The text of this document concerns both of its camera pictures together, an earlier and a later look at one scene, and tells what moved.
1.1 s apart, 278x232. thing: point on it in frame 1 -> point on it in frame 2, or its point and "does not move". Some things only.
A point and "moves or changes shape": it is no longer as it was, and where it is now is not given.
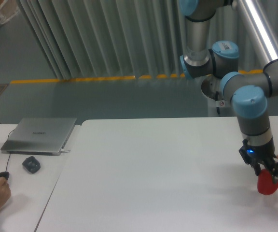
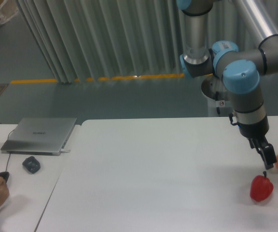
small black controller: [31, 164] does not move
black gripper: [262, 154] -> [257, 133]
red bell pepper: [265, 184] moves or changes shape
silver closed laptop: [46, 136] does not move
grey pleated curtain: [107, 38] does not move
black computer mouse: [5, 174] does not move
